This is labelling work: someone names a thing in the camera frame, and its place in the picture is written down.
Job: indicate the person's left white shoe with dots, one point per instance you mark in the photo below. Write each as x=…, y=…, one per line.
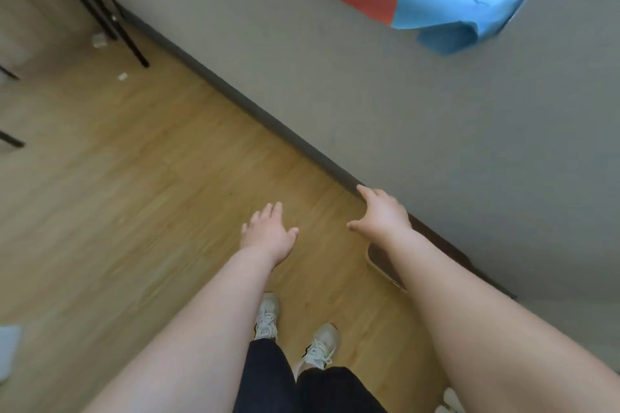
x=268, y=316

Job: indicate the person's right white shoe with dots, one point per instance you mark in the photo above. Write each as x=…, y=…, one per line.
x=322, y=345

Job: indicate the person's right forearm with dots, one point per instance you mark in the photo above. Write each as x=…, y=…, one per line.
x=494, y=340

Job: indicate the person's right leg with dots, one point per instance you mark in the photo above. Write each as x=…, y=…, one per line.
x=334, y=393

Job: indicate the person's white shoe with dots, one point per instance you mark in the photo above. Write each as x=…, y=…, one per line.
x=322, y=345
x=268, y=316

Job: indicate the white wardrobe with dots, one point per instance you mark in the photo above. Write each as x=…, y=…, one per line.
x=29, y=1

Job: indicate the person's left hand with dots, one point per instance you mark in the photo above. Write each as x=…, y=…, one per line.
x=269, y=236

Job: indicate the large white floor scrap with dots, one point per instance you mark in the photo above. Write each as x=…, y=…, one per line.
x=100, y=40

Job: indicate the person's right hand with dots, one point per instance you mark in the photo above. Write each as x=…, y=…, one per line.
x=385, y=221

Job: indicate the brown-lidded white box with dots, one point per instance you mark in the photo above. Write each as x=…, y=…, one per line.
x=382, y=262

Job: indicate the person's left leg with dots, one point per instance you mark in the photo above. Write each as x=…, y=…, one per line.
x=266, y=379

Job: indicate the person's leg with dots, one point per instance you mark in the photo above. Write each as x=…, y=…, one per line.
x=266, y=379
x=334, y=393

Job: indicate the person's left forearm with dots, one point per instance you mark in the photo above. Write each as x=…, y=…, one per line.
x=208, y=340

